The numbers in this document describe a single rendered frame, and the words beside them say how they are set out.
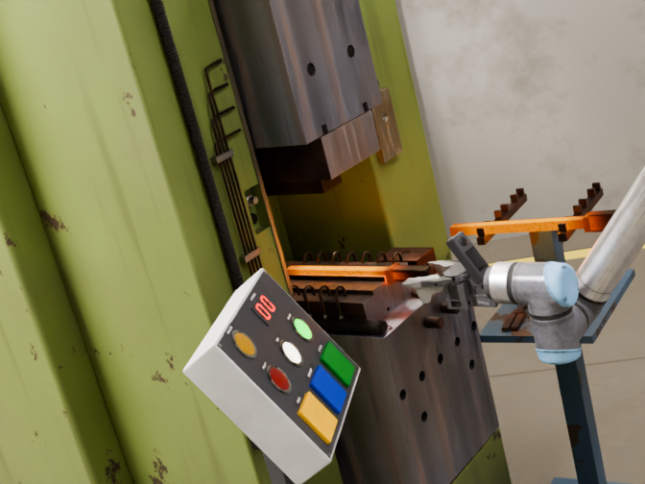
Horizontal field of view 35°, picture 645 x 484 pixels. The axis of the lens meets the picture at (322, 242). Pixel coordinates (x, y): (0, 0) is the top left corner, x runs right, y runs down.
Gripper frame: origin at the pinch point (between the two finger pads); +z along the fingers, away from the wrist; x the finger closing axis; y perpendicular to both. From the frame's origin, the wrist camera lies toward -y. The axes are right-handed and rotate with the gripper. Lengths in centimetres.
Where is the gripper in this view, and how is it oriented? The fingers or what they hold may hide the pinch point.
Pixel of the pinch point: (416, 272)
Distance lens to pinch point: 234.6
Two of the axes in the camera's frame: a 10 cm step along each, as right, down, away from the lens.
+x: 5.7, -3.9, 7.3
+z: -7.9, 0.0, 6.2
